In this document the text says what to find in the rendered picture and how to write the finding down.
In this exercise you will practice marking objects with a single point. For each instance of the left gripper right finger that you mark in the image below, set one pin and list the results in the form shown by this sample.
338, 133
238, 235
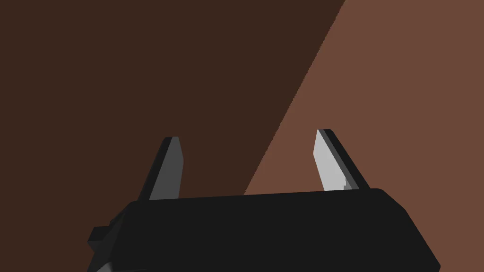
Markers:
333, 166

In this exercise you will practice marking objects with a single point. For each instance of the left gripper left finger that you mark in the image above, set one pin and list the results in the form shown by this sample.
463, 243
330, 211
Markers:
165, 173

